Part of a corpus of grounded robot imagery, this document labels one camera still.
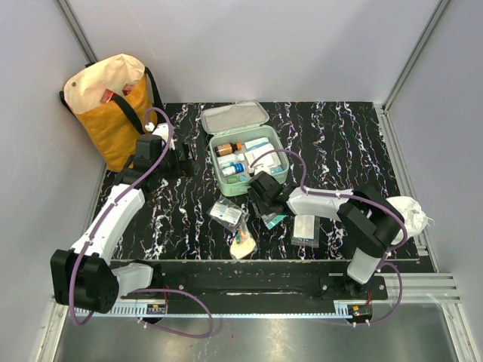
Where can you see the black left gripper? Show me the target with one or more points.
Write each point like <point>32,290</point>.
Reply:
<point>187,167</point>

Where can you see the white crumpled cloth bag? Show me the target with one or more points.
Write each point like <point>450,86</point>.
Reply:
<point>415,218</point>

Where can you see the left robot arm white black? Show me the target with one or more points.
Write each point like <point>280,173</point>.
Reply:
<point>82,275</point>

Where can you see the orange tote bag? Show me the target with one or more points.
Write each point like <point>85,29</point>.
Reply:
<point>110,99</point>

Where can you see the brown bottle orange cap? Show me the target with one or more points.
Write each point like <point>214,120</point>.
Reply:
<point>227,149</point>

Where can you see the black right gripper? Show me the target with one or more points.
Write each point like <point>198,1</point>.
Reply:
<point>256,199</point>

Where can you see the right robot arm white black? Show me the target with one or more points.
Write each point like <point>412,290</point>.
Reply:
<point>368,218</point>

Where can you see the white pill bottle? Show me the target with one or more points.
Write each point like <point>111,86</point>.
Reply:
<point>230,160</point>

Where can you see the white gauze pad packet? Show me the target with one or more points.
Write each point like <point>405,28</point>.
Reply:
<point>255,159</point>

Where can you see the small green box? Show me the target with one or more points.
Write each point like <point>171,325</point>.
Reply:
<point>232,179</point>

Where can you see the clear bag yellow items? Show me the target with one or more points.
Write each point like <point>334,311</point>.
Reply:
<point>243,243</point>

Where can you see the clear bag white pads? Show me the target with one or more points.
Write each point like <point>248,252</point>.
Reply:
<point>306,231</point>

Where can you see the clear bag white leaflets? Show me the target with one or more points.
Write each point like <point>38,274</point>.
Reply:
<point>228,214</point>

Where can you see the mint green medicine case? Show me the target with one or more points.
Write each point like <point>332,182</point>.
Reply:
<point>243,123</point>

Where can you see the teal plaster packet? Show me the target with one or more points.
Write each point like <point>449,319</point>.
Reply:
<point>272,219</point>

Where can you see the blue mask packet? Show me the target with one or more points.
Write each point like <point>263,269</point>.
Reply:
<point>266,145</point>

